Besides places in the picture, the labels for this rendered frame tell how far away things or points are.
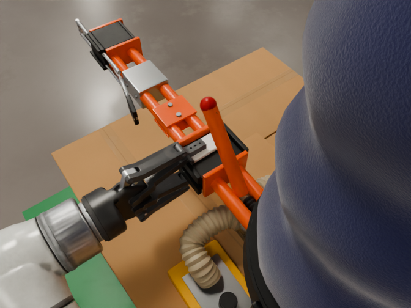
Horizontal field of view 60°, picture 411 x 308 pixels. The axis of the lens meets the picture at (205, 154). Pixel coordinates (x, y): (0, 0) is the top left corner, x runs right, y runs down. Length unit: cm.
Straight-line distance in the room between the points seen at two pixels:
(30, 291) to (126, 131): 92
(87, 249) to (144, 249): 16
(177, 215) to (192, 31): 214
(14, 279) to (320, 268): 36
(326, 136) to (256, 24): 263
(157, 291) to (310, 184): 46
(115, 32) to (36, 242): 46
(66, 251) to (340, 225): 39
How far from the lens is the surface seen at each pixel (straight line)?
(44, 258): 50
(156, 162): 50
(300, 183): 20
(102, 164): 127
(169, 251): 64
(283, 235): 27
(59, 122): 222
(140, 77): 69
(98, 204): 51
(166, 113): 62
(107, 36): 78
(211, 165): 55
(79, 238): 50
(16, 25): 308
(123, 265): 64
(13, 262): 50
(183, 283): 60
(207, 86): 147
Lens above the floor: 155
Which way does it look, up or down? 54 degrees down
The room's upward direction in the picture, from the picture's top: straight up
